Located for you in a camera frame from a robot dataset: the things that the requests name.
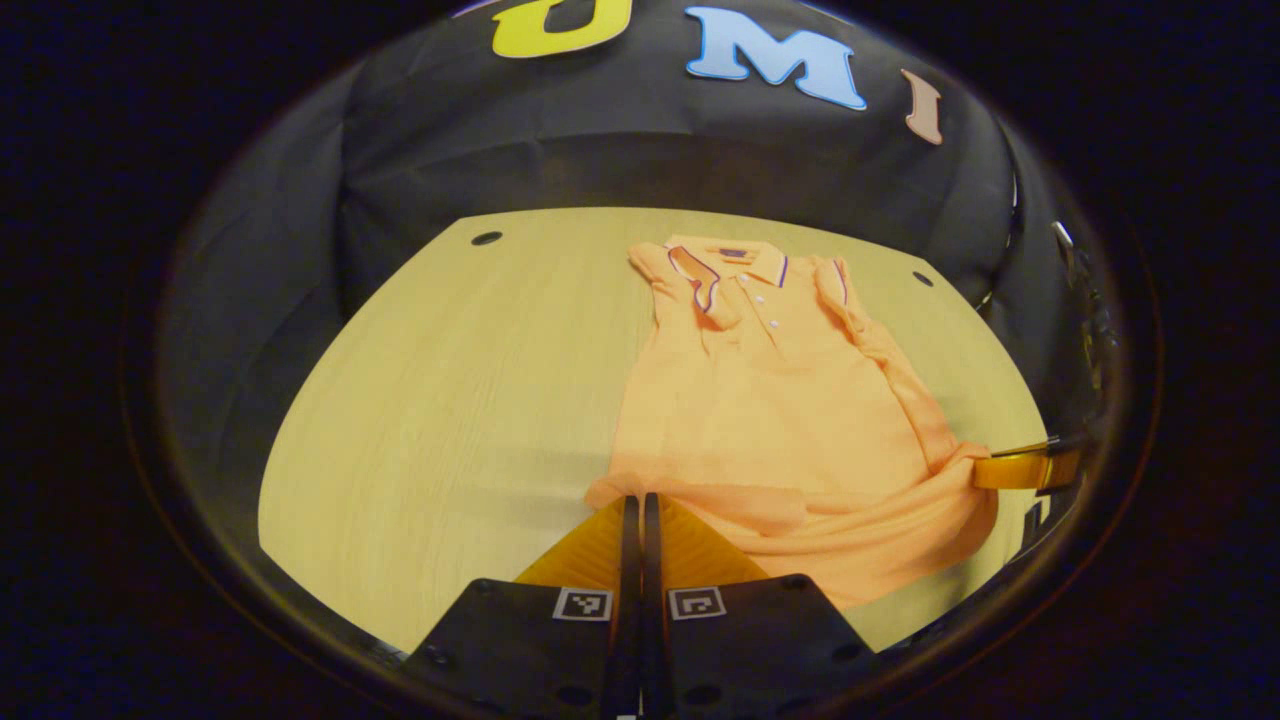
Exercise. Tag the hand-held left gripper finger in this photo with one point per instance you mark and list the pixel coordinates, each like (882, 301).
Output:
(652, 600)
(630, 600)

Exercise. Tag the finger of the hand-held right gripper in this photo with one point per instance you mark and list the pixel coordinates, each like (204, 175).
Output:
(1020, 470)

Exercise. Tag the orange T-shirt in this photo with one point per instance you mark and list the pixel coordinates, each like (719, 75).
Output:
(780, 400)

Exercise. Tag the black backdrop cloth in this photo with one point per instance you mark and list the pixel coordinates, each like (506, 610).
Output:
(600, 150)

